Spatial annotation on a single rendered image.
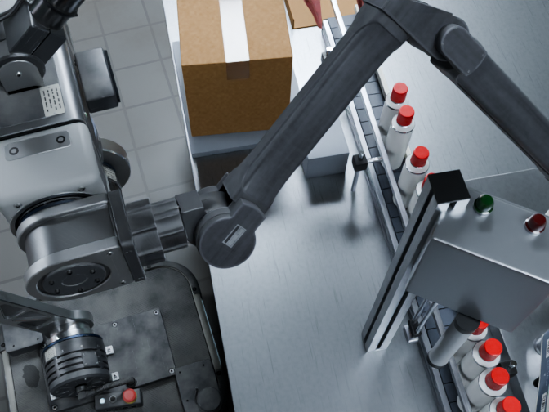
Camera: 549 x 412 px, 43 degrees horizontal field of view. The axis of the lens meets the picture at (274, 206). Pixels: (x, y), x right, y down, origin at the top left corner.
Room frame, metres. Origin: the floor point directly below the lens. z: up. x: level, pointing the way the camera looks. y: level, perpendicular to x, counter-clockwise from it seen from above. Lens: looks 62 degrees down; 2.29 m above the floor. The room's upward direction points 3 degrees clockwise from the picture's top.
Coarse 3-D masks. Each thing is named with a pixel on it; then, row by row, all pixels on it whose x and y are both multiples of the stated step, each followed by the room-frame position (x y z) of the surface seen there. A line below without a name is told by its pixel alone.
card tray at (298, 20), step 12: (288, 0) 1.40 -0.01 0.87; (300, 0) 1.44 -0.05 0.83; (324, 0) 1.44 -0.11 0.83; (336, 0) 1.44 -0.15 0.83; (348, 0) 1.45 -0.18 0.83; (288, 12) 1.38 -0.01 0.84; (300, 12) 1.39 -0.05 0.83; (324, 12) 1.40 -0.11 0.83; (348, 12) 1.40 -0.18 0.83; (300, 24) 1.35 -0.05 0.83; (312, 24) 1.35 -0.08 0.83
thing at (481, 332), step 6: (480, 324) 0.43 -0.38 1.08; (486, 324) 0.43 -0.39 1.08; (480, 330) 0.42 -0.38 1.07; (486, 330) 0.43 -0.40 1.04; (474, 336) 0.41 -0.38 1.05; (480, 336) 0.42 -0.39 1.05; (468, 342) 0.41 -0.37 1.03; (474, 342) 0.41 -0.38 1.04; (462, 348) 0.41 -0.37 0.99; (468, 348) 0.41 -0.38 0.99; (456, 354) 0.41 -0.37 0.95; (462, 354) 0.41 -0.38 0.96; (456, 360) 0.41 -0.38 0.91
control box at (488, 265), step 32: (480, 192) 0.48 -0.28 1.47; (448, 224) 0.42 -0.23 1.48; (480, 224) 0.42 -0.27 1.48; (512, 224) 0.43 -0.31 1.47; (448, 256) 0.39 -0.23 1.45; (480, 256) 0.38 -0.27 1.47; (512, 256) 0.38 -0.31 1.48; (544, 256) 0.38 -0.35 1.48; (416, 288) 0.40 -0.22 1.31; (448, 288) 0.38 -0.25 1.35; (480, 288) 0.37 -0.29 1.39; (512, 288) 0.36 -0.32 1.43; (544, 288) 0.35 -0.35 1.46; (480, 320) 0.36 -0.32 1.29; (512, 320) 0.35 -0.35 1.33
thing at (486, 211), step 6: (480, 198) 0.45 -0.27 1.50; (486, 198) 0.45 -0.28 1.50; (492, 198) 0.45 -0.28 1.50; (474, 204) 0.45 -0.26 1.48; (480, 204) 0.44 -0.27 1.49; (486, 204) 0.44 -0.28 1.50; (492, 204) 0.44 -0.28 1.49; (474, 210) 0.45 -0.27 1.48; (480, 210) 0.44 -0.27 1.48; (486, 210) 0.44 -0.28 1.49; (492, 210) 0.44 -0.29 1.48
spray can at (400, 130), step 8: (400, 112) 0.89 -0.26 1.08; (408, 112) 0.89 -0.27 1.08; (392, 120) 0.89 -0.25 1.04; (400, 120) 0.88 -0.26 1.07; (408, 120) 0.87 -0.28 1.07; (392, 128) 0.88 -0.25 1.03; (400, 128) 0.87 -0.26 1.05; (408, 128) 0.87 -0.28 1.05; (392, 136) 0.87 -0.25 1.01; (400, 136) 0.87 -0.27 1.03; (408, 136) 0.87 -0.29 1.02; (392, 144) 0.87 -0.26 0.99; (400, 144) 0.86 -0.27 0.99; (392, 152) 0.87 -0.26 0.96; (400, 152) 0.87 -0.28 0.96; (392, 160) 0.87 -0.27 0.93; (400, 160) 0.87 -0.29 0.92; (392, 168) 0.86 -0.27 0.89
